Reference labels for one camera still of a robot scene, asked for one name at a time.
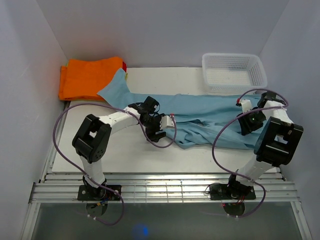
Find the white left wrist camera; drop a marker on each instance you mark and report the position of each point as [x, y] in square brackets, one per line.
[167, 122]

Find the white perforated plastic basket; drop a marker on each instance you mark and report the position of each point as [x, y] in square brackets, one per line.
[232, 73]

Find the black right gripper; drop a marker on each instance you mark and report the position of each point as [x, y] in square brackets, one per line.
[246, 127]

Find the light blue trousers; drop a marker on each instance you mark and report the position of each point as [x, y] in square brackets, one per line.
[199, 118]

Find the folded red trousers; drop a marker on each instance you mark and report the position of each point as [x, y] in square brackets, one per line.
[124, 66]

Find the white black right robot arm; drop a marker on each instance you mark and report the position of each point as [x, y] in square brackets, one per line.
[275, 146]

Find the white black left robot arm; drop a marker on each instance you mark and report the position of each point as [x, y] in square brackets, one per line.
[92, 138]

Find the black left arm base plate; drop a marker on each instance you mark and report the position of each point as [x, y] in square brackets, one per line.
[112, 193]

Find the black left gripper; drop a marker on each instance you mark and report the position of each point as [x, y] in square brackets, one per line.
[151, 134]

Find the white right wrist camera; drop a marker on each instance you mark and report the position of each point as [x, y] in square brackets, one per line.
[245, 105]

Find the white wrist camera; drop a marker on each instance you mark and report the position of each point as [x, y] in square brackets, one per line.
[245, 105]
[167, 122]

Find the folded orange trousers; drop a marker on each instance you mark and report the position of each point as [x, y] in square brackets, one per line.
[84, 79]

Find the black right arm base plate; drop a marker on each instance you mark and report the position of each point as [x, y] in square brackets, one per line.
[219, 191]

